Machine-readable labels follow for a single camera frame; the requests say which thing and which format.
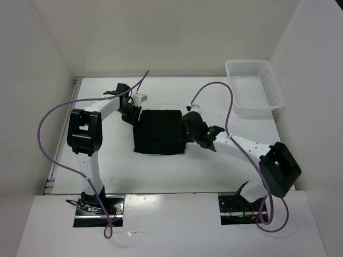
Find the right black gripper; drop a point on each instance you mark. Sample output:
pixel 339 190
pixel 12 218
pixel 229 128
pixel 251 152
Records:
pixel 181 136

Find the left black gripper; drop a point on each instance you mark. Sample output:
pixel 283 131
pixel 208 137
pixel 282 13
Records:
pixel 134 119

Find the black shorts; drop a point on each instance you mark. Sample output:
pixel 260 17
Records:
pixel 159 132

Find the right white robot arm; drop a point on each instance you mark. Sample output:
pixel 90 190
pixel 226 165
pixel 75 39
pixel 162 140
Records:
pixel 277 167

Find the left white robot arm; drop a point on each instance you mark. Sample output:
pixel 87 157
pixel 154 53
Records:
pixel 85 137

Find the white perforated plastic basket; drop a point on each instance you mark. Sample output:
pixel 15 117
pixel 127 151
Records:
pixel 255 86

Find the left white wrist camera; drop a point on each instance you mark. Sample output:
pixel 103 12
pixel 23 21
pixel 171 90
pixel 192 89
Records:
pixel 138 99

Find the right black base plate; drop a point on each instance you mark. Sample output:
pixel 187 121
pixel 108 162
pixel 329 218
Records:
pixel 235 210

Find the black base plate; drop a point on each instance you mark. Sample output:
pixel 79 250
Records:
pixel 94 217
pixel 235 210

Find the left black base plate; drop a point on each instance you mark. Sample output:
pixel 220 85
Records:
pixel 94 217

